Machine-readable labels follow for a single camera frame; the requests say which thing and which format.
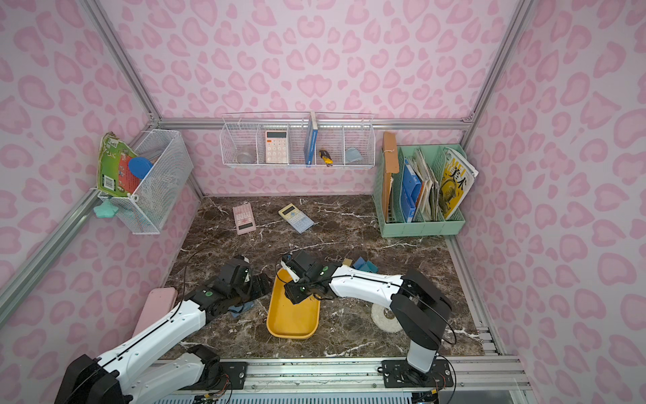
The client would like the yellow plastic storage box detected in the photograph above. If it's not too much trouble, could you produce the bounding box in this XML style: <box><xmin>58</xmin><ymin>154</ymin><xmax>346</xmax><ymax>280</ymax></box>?
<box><xmin>266</xmin><ymin>269</ymin><xmax>321</xmax><ymax>339</ymax></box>

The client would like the blue binder clip top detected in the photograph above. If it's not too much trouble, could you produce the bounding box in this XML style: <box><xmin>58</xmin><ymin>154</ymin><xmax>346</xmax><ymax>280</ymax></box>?
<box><xmin>353</xmin><ymin>257</ymin><xmax>365</xmax><ymax>269</ymax></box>

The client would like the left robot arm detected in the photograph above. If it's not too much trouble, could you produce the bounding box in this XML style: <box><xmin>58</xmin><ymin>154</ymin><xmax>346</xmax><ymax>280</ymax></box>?
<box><xmin>55</xmin><ymin>256</ymin><xmax>272</xmax><ymax>403</ymax></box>

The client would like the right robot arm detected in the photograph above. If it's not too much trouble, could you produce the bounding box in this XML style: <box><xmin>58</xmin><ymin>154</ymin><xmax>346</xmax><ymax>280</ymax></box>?
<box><xmin>280</xmin><ymin>250</ymin><xmax>453</xmax><ymax>374</ymax></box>

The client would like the blue notebook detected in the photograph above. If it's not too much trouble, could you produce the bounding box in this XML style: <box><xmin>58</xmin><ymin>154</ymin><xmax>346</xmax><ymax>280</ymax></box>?
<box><xmin>228</xmin><ymin>301</ymin><xmax>254</xmax><ymax>318</ymax></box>

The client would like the yellow blue calculator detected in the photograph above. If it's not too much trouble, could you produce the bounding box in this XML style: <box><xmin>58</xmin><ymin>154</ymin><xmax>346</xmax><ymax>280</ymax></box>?
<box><xmin>279</xmin><ymin>204</ymin><xmax>315</xmax><ymax>234</ymax></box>

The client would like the pink calculator on table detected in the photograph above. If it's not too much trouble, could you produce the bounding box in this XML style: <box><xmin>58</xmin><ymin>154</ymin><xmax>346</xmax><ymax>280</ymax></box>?
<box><xmin>232</xmin><ymin>202</ymin><xmax>257</xmax><ymax>235</ymax></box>

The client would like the white tape roll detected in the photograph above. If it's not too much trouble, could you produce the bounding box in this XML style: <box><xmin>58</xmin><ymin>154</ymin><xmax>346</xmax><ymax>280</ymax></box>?
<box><xmin>371</xmin><ymin>304</ymin><xmax>403</xmax><ymax>333</ymax></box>

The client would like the white mesh side basket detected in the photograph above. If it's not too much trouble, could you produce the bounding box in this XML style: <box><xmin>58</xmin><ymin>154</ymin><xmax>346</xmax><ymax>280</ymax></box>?
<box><xmin>97</xmin><ymin>129</ymin><xmax>193</xmax><ymax>235</ymax></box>

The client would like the yellow black small toy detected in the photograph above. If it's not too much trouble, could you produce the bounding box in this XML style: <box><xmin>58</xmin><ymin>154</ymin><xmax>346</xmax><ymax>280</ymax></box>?
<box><xmin>319</xmin><ymin>149</ymin><xmax>334</xmax><ymax>167</ymax></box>

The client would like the clear cup in basket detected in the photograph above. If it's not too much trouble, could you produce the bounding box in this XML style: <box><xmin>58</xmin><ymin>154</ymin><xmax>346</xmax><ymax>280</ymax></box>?
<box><xmin>236</xmin><ymin>146</ymin><xmax>257</xmax><ymax>165</ymax></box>

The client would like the blue cup in basket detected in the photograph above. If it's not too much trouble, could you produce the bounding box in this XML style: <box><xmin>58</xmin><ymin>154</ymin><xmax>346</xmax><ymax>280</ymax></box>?
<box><xmin>345</xmin><ymin>147</ymin><xmax>363</xmax><ymax>165</ymax></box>

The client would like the blue folder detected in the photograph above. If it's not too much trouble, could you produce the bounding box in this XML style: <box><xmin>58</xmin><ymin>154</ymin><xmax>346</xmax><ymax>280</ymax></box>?
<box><xmin>400</xmin><ymin>158</ymin><xmax>422</xmax><ymax>223</ymax></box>

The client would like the brown folder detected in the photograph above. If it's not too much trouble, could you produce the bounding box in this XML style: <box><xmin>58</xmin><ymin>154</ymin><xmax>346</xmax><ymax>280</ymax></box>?
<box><xmin>381</xmin><ymin>131</ymin><xmax>400</xmax><ymax>222</ymax></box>

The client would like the green desk file organizer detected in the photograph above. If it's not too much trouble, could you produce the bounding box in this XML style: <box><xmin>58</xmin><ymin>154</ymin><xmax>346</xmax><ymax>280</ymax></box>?
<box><xmin>373</xmin><ymin>145</ymin><xmax>466</xmax><ymax>238</ymax></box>

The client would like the white orange calculator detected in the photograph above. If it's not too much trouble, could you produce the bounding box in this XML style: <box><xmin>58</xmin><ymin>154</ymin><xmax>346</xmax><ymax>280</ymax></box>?
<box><xmin>265</xmin><ymin>130</ymin><xmax>289</xmax><ymax>164</ymax></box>

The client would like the mint star hook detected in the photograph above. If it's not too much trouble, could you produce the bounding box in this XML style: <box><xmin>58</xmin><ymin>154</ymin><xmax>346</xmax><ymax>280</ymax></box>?
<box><xmin>94</xmin><ymin>200</ymin><xmax>119</xmax><ymax>219</ymax></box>

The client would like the blue round disc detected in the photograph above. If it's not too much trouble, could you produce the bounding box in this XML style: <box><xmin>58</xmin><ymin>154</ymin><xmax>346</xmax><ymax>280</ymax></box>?
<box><xmin>128</xmin><ymin>157</ymin><xmax>153</xmax><ymax>180</ymax></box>

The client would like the green snack package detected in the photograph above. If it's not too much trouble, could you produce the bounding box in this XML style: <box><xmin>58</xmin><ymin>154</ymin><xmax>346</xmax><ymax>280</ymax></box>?
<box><xmin>98</xmin><ymin>132</ymin><xmax>141</xmax><ymax>197</ymax></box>

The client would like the yellow magazine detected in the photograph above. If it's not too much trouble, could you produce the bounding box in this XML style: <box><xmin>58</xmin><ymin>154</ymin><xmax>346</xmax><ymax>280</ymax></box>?
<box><xmin>439</xmin><ymin>147</ymin><xmax>479</xmax><ymax>220</ymax></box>

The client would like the white wire wall basket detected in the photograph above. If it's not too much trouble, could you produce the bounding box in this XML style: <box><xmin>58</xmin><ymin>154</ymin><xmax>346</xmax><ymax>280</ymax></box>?
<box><xmin>220</xmin><ymin>111</ymin><xmax>376</xmax><ymax>168</ymax></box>

